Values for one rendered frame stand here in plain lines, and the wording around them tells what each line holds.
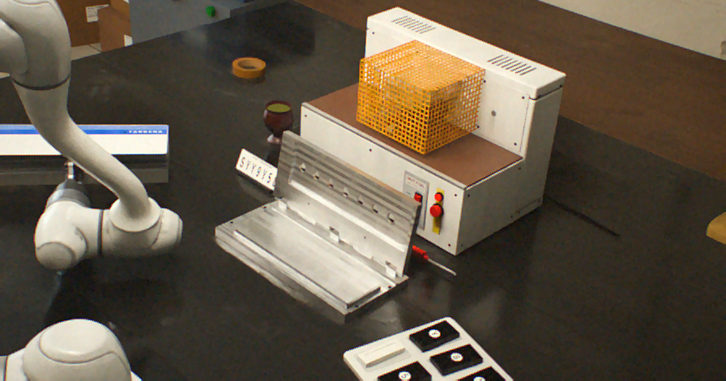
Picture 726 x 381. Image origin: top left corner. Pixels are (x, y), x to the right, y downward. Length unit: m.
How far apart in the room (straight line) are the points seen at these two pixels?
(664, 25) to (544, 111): 1.38
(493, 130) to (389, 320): 0.58
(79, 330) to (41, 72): 0.46
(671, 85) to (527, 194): 1.03
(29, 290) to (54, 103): 0.51
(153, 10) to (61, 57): 2.78
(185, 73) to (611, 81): 1.37
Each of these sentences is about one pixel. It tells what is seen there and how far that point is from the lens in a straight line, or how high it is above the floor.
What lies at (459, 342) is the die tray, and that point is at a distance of 2.16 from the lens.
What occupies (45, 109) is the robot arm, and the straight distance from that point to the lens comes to 1.98.
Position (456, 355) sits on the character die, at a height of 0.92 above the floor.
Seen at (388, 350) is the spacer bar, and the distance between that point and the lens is 2.10.
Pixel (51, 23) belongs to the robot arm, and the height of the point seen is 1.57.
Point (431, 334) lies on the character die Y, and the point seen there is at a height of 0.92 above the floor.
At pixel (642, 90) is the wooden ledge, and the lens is 3.40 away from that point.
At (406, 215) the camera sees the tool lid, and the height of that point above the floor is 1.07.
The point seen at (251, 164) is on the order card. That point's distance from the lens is 2.65.
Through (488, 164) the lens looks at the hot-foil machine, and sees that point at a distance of 2.41.
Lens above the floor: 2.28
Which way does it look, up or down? 31 degrees down
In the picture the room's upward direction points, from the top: 4 degrees clockwise
